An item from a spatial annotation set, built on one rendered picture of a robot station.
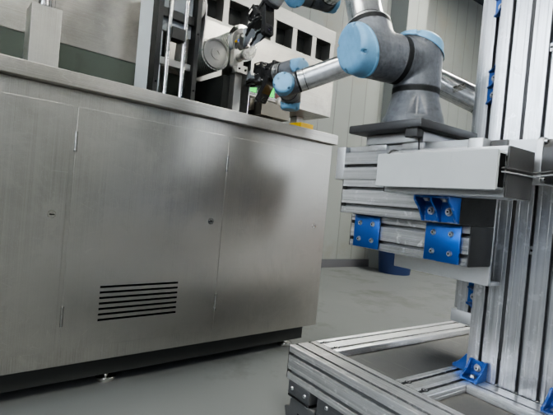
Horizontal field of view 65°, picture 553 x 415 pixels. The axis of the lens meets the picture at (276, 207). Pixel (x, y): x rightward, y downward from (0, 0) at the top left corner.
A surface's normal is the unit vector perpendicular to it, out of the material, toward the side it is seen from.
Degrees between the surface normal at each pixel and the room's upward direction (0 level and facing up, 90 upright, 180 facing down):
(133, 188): 90
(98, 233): 90
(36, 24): 90
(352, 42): 97
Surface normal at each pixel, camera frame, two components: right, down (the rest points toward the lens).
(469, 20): 0.57, 0.07
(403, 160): -0.82, -0.07
